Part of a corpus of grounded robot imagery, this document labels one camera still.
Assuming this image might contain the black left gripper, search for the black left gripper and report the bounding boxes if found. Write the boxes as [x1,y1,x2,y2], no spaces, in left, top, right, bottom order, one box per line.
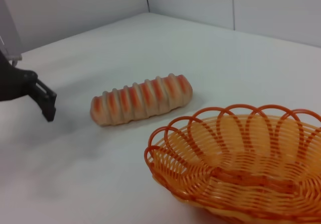
[0,50,57,123]

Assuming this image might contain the orange striped bread loaf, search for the orange striped bread loaf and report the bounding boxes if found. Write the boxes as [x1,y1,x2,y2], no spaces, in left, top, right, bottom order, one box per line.
[89,72,194,128]

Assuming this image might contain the orange woven plastic basket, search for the orange woven plastic basket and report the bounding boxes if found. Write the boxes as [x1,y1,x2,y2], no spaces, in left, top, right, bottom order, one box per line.
[143,103,321,224]

